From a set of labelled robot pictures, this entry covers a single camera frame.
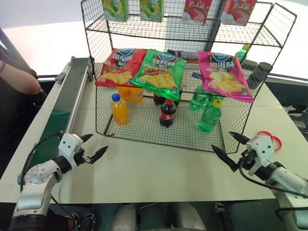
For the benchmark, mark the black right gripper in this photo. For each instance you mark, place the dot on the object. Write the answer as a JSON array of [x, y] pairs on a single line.
[[247, 160]]

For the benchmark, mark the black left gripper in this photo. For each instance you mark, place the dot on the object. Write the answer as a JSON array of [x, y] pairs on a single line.
[[79, 158]]

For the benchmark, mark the person bare forearm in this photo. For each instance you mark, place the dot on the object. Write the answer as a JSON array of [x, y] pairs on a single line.
[[16, 79]]

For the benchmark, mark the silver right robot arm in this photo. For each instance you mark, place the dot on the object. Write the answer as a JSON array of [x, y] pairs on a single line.
[[286, 180]]

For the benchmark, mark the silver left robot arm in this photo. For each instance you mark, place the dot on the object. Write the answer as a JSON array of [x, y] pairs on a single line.
[[36, 178]]

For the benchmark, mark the green conveyor belt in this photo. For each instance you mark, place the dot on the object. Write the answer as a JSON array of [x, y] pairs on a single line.
[[62, 96]]

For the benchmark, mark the green soda bottle yellow cap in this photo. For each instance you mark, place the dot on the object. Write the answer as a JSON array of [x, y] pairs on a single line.
[[209, 119]]

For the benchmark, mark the orange soda bottle blue cap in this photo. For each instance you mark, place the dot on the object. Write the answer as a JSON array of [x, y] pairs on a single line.
[[119, 111]]

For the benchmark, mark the black bag white print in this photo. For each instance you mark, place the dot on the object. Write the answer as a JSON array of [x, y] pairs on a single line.
[[292, 108]]

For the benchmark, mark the pink potato chips bag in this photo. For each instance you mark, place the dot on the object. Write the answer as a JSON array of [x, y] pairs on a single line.
[[223, 77]]

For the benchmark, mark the cola bottle red cap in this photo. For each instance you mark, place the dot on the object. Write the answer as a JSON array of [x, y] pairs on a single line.
[[168, 114]]

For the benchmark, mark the large black can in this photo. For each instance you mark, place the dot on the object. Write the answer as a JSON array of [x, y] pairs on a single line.
[[258, 74]]

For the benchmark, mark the grey rounded robot leg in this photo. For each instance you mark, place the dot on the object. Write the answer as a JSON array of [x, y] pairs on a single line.
[[188, 217], [125, 217]]

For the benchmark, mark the red potato chips bag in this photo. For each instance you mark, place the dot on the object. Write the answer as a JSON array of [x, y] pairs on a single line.
[[120, 69]]

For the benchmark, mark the small blue packet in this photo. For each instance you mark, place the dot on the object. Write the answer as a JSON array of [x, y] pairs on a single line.
[[197, 75]]

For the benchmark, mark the small black can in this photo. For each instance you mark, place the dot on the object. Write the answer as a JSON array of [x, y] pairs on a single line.
[[250, 65]]

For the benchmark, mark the green potato chips bag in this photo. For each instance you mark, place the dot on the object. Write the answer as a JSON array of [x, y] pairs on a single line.
[[158, 74]]

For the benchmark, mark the dark purple snack bag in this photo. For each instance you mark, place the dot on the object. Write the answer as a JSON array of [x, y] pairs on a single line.
[[183, 55]]

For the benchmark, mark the red strawberry milk carton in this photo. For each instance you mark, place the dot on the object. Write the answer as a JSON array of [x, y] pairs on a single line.
[[196, 10], [238, 10]]

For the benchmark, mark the green apple milk carton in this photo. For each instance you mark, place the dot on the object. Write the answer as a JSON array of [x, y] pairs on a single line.
[[151, 9], [115, 9]]

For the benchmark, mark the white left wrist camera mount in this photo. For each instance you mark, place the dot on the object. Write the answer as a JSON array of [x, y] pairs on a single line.
[[68, 144]]

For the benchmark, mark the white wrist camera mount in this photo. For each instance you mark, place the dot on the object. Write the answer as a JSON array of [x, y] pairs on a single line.
[[68, 144], [262, 146]]

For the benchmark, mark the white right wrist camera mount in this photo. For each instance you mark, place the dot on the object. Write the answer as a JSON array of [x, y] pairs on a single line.
[[262, 146]]

